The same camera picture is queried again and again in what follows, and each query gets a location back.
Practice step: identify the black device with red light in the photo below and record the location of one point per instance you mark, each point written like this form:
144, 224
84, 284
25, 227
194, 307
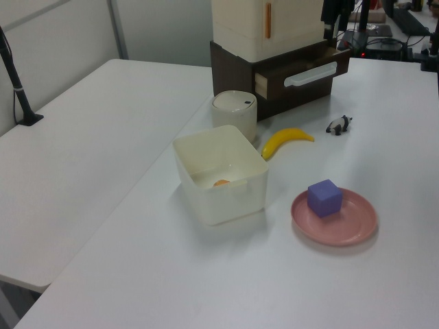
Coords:
380, 51

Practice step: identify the small panda figurine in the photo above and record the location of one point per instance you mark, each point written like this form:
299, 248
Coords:
337, 125

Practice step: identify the purple cube block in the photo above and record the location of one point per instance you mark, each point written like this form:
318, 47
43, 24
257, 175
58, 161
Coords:
324, 200

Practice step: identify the black upright background pole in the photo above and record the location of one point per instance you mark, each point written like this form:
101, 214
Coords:
363, 15

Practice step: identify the black laptop computer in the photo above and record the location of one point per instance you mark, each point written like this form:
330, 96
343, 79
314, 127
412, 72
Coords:
409, 22

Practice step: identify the black stand base plate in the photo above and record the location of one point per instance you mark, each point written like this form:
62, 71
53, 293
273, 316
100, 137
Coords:
355, 39

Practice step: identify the small beige lidded trash can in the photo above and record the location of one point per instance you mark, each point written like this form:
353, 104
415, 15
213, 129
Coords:
236, 116

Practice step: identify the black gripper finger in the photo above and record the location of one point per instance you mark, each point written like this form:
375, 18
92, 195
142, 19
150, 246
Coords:
343, 22
329, 32

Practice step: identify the small orange object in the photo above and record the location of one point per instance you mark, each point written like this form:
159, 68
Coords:
221, 183

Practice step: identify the pink round plate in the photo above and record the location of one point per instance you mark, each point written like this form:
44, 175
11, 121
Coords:
356, 222

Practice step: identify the yellow toy banana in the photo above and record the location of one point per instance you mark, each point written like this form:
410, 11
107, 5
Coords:
284, 137

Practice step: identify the black clamp stand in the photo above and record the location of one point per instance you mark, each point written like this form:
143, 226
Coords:
428, 58

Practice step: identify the cream open plastic bin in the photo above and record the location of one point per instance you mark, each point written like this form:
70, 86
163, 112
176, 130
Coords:
223, 205

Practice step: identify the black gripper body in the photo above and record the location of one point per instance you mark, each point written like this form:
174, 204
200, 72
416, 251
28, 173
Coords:
337, 8

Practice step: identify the dark brown wooden cabinet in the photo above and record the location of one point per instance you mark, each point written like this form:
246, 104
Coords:
233, 75

